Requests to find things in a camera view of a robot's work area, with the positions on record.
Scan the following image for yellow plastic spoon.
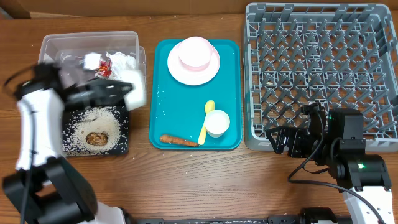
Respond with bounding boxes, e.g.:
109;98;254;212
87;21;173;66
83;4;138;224
197;100;216;146

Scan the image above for pale green cup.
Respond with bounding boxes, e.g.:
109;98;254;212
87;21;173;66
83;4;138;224
205;110;230;138

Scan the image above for clear plastic bin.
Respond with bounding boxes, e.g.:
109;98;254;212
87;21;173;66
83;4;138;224
39;31;146;88

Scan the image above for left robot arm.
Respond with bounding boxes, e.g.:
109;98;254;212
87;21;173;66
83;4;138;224
2;63;145;223

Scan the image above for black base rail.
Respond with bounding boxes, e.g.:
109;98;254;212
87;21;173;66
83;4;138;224
124;214;355;224

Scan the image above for pink bowl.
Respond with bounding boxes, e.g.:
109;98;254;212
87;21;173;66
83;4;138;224
177;37;213;71

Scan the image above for pink plate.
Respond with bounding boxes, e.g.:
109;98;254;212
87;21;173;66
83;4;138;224
167;42;220;86

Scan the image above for brown food scraps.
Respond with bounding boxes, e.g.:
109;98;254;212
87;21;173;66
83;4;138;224
86;132;108;146

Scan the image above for orange carrot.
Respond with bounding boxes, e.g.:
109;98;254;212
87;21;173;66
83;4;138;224
160;134;199;147

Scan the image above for pale green bowl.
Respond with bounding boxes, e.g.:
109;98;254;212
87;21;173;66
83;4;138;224
121;70;147;111

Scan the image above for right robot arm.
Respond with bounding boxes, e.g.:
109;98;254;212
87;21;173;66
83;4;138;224
265;103;395;223

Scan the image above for teal plastic tray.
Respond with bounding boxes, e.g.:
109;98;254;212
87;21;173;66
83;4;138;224
149;39;243;151

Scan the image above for black plastic tray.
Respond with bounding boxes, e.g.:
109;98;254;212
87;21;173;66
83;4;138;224
60;105;131;157

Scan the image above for red foil wrapper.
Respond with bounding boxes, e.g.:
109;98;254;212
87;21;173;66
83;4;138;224
95;60;112;78

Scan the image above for white napkin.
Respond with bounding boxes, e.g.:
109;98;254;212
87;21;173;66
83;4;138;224
106;52;137;81

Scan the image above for grey dishwasher rack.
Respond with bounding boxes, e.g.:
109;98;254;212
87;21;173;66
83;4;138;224
242;2;397;152

